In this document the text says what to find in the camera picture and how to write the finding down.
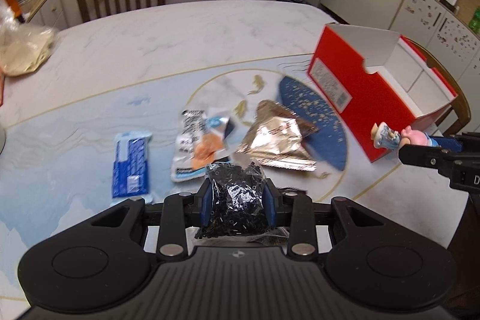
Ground black beads bag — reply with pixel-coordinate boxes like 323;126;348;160
195;162;269;240

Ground gold foil snack bag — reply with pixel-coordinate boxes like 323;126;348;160
237;100;319;172

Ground silver sausage snack packet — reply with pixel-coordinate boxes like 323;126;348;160
171;107;235;183

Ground pink pig toy figure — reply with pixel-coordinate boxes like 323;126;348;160
370;122;439;150

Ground blue wet wipe packet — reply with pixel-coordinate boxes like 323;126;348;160
112;130;154;203

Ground wooden chair at right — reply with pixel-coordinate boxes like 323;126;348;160
403;37;472;136

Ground red cardboard box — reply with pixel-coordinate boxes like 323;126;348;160
307;23;455;162

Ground blue patterned table mat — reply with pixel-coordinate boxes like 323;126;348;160
0;52;402;306

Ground white wardrobe cabinets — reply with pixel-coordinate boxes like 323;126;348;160
292;0;480;81

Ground plastic bag with flatbread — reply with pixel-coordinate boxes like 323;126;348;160
0;0;59;77

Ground white side cabinet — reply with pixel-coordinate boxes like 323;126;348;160
24;0;68;31

